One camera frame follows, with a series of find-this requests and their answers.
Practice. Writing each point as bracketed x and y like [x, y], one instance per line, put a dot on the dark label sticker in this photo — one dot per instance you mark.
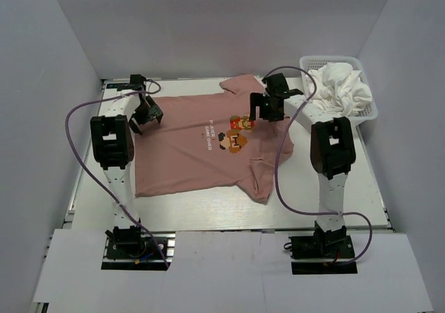
[114, 85]

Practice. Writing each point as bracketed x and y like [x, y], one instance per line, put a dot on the pink printed t shirt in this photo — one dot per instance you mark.
[205, 141]

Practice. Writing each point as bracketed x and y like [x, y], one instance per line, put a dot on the white t shirt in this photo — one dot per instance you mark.
[340, 89]

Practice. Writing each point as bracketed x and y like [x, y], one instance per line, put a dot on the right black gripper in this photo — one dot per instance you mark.
[257, 99]

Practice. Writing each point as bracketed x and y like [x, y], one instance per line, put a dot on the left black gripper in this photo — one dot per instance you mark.
[154, 111]

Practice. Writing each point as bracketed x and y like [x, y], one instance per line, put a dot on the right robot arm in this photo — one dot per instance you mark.
[332, 154]

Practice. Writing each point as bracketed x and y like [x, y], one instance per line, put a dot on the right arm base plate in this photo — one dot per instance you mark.
[308, 259]

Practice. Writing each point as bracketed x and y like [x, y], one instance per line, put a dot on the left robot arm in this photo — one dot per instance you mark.
[114, 150]

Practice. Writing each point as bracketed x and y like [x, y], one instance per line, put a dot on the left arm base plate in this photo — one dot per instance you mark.
[145, 257]

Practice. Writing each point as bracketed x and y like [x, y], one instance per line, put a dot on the white plastic basket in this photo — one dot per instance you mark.
[309, 85]

